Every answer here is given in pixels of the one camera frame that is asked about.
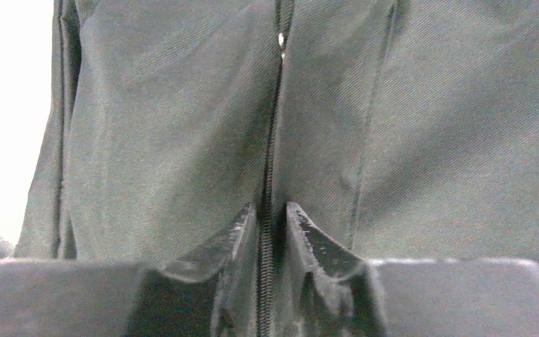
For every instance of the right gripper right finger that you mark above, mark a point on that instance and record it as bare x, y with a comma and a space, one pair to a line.
336, 293

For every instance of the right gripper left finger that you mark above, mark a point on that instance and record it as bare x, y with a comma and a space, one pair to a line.
206, 292

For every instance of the black student backpack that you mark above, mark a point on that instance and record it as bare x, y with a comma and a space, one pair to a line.
405, 129

